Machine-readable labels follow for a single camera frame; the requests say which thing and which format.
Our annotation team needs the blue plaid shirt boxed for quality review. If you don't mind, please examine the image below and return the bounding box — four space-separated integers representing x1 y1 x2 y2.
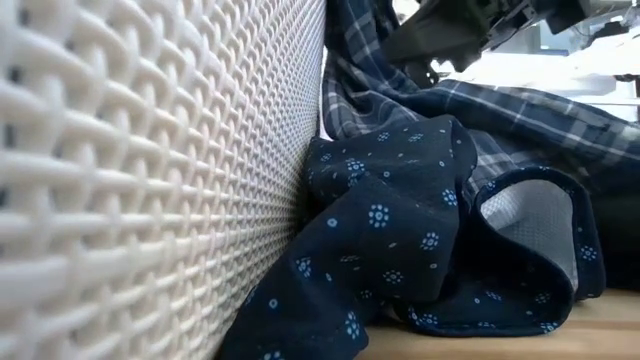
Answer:
319 0 640 201

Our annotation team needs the white woven plastic basket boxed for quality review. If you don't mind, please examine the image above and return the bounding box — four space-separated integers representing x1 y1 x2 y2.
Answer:
0 0 329 360

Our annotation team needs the navy floral print garment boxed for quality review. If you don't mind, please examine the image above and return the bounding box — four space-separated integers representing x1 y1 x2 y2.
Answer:
214 114 607 360

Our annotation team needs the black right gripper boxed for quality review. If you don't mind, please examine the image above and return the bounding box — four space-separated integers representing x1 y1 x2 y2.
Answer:
383 0 540 90

